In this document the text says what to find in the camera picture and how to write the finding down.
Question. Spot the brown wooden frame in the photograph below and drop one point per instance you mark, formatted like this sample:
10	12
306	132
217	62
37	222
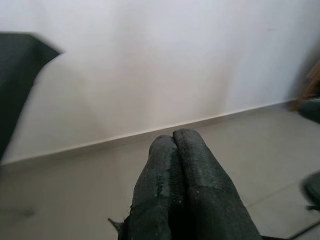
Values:
310	85

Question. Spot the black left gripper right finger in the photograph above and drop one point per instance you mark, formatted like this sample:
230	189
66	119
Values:
212	200

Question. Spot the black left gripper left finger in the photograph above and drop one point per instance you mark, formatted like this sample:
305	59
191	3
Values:
157	200

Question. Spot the dark grey round object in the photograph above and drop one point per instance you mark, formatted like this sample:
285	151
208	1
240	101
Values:
311	110

